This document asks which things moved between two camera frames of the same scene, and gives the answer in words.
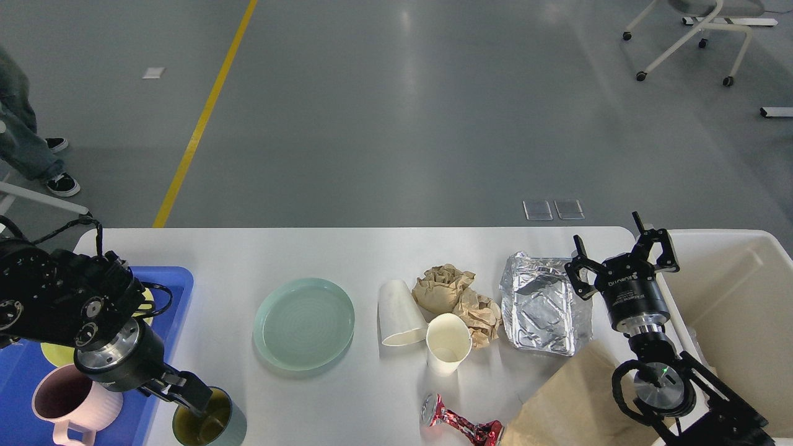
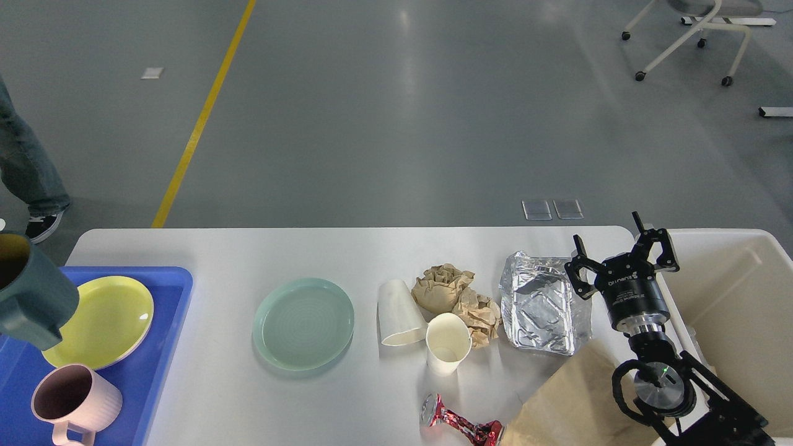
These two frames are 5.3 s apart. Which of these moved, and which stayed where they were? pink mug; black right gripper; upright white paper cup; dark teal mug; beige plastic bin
Moved: dark teal mug
Stayed: upright white paper cup; black right gripper; beige plastic bin; pink mug
